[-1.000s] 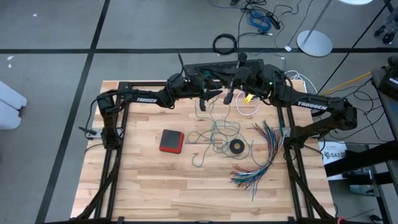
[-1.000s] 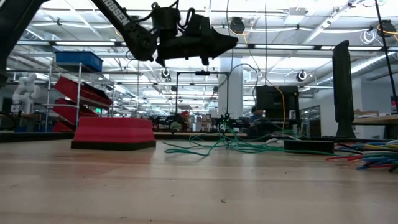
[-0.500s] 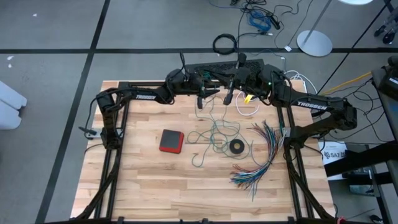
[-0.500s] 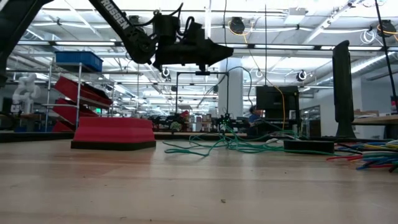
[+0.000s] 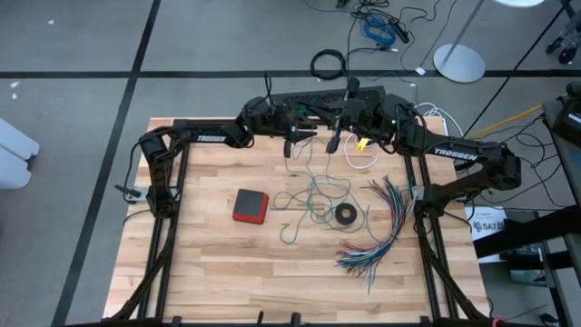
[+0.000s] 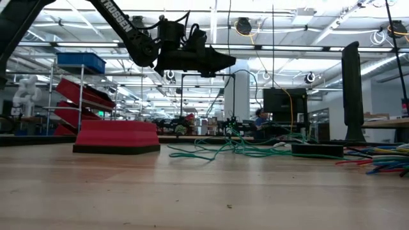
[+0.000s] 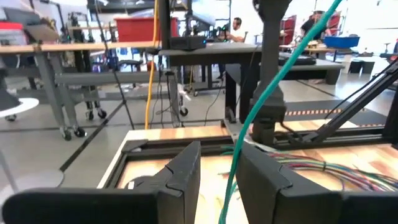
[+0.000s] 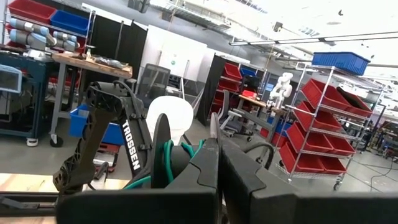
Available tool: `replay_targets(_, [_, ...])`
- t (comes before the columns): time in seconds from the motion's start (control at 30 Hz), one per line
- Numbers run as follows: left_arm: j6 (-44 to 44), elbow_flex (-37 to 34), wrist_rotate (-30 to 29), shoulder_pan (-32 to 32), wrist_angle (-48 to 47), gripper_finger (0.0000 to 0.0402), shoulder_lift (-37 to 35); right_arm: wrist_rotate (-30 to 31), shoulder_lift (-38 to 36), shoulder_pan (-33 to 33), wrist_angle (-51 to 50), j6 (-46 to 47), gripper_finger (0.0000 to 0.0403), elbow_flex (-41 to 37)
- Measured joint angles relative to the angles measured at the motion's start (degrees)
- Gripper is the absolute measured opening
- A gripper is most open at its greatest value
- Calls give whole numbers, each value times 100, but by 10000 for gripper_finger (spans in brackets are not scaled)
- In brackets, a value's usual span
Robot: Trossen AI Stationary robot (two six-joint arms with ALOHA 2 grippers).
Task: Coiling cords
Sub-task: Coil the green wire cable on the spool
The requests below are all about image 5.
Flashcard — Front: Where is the grey lamp stand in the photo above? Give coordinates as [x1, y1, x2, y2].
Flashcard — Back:
[431, 0, 487, 84]

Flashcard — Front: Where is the yellow cable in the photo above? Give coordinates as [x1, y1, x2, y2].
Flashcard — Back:
[461, 104, 544, 143]

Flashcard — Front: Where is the white cord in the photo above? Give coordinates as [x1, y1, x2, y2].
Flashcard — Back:
[343, 134, 380, 171]

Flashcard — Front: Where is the white printed sign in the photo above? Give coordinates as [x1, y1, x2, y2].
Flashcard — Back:
[464, 205, 507, 265]

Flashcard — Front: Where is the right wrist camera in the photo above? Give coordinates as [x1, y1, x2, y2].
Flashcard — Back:
[342, 75, 361, 111]

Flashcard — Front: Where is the grey clamp with black handle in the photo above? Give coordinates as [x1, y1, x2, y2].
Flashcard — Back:
[113, 183, 152, 203]

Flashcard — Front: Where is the coiled black floor cable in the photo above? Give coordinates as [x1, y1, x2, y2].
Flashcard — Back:
[310, 47, 349, 83]

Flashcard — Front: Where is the coiled blue floor cable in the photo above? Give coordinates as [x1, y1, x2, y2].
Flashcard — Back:
[362, 15, 398, 47]

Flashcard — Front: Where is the green cable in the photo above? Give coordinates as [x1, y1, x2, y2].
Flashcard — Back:
[107, 117, 492, 327]

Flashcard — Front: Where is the black metal stand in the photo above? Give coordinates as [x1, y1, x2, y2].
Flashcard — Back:
[471, 203, 581, 274]

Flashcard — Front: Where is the white floor cable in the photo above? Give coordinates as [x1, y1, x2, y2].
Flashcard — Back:
[415, 103, 465, 146]

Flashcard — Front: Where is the black perforated computer case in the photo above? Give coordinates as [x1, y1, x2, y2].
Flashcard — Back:
[268, 85, 393, 110]

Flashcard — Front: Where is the red box with black base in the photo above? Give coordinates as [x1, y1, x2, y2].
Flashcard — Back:
[231, 188, 270, 225]

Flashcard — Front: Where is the white bulky object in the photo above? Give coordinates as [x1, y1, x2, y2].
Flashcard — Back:
[0, 117, 41, 192]

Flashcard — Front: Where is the black flat reel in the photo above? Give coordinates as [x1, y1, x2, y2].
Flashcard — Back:
[333, 202, 359, 226]

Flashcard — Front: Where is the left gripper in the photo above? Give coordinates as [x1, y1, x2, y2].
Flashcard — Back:
[265, 104, 319, 160]

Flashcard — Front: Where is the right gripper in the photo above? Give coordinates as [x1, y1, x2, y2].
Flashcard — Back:
[304, 97, 378, 155]

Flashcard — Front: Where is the bundle of coloured wires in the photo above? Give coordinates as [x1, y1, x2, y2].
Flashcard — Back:
[334, 175, 417, 295]

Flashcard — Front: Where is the thin green cord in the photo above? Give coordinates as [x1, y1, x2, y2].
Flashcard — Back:
[271, 115, 367, 245]

